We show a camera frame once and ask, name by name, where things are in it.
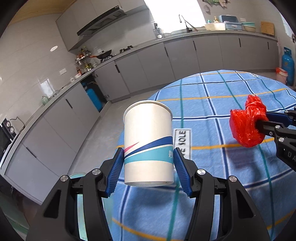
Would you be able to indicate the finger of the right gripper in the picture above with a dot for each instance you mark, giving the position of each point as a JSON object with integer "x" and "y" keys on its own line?
{"x": 284, "y": 137}
{"x": 287, "y": 118}

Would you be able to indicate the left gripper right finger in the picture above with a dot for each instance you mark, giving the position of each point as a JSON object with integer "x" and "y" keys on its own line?
{"x": 239, "y": 219}

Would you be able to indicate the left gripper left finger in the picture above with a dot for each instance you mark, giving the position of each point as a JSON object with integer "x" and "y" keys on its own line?
{"x": 57, "y": 218}

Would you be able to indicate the red plastic bag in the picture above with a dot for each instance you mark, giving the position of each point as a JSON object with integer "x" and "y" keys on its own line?
{"x": 243, "y": 122}

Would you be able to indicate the white blue paper cup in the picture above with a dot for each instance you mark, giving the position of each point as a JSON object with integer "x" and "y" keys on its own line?
{"x": 148, "y": 144}

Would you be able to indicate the grey kitchen cabinets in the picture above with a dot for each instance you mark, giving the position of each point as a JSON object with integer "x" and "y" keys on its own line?
{"x": 50, "y": 141}

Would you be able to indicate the kitchen faucet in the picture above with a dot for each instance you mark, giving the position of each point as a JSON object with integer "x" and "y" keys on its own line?
{"x": 189, "y": 28}

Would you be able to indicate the light blue enamel basin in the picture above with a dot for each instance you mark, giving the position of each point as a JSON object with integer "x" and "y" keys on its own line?
{"x": 80, "y": 218}

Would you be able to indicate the red white waste bin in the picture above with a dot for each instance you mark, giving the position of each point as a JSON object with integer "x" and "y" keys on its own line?
{"x": 281, "y": 75}

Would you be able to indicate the blue gas cylinder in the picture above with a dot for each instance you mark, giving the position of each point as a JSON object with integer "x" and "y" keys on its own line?
{"x": 288, "y": 65}

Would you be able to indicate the white fabric label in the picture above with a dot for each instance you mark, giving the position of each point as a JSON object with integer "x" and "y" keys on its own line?
{"x": 182, "y": 139}

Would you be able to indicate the wooden cutting board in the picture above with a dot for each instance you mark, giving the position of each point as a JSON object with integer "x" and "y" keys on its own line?
{"x": 267, "y": 28}

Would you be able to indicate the black microwave oven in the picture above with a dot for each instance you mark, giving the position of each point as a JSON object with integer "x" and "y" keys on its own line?
{"x": 7, "y": 137}

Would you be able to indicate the blue dish box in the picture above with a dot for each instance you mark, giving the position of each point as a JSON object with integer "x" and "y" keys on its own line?
{"x": 231, "y": 22}

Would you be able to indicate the green ceramic jar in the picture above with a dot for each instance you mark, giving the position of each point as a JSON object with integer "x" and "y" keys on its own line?
{"x": 45, "y": 100}

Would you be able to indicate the blue water filter tank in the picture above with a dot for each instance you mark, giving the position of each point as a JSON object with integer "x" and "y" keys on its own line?
{"x": 95, "y": 95}

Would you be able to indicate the spice rack with bottles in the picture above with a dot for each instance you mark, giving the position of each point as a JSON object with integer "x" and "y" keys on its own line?
{"x": 83, "y": 62}

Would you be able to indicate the black wok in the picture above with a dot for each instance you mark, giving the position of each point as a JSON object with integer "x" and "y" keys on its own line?
{"x": 103, "y": 55}

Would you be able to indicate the black range hood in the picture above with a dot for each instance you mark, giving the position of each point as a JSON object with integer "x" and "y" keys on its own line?
{"x": 104, "y": 20}

